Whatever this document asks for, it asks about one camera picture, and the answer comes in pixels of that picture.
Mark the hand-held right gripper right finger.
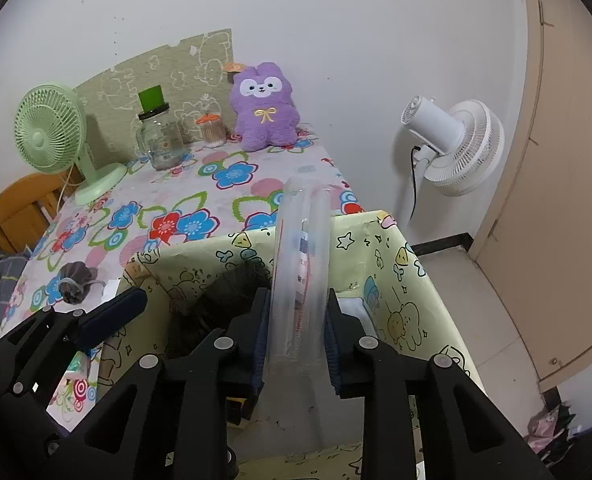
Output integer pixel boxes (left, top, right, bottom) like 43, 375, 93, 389
322, 287, 557, 480

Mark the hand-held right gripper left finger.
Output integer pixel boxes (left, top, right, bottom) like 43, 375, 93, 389
56, 287, 273, 480

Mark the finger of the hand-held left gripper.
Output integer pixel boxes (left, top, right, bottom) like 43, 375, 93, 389
0, 288, 148, 480

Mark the grey drawstring pouch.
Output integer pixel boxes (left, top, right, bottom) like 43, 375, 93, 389
57, 261, 108, 305

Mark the black plastic bag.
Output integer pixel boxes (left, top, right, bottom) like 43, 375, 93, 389
166, 260, 277, 358

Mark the clear plastic bag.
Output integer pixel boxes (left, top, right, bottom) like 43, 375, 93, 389
268, 176, 334, 366

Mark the yellow patterned box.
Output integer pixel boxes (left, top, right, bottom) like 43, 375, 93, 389
96, 210, 487, 480

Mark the wooden chair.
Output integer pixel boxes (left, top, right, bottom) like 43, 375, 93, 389
0, 172, 84, 256

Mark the glass jar with green lid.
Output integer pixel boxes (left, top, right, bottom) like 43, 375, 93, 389
135, 85, 186, 170

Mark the green desk fan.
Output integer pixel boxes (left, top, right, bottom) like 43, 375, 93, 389
15, 85, 128, 206

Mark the swab jar with orange lid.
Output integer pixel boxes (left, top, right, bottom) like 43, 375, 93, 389
197, 113, 228, 147

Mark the purple plush rabbit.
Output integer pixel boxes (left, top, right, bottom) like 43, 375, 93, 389
224, 61, 302, 152

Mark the pink black bag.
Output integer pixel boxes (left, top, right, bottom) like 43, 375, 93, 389
526, 400, 592, 468

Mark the white standing fan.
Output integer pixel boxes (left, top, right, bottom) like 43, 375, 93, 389
393, 94, 505, 231

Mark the green patterned board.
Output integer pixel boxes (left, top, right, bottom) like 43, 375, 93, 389
73, 29, 237, 161

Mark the white fan cable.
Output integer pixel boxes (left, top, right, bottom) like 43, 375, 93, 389
55, 166, 77, 211

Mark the black fan cable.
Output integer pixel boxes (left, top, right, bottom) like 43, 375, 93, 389
408, 146, 423, 221

